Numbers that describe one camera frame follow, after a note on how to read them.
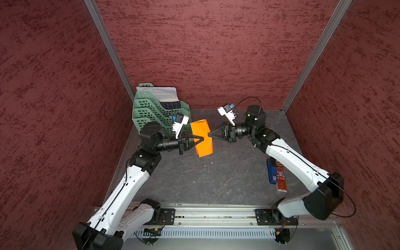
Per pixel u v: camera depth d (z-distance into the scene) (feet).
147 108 3.07
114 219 1.28
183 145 1.78
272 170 2.88
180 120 1.78
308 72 3.17
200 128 1.93
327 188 1.31
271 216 2.17
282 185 2.73
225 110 1.89
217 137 1.99
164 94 3.22
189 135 1.90
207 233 2.54
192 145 1.93
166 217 2.44
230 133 1.88
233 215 2.49
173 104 3.45
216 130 1.97
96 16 2.42
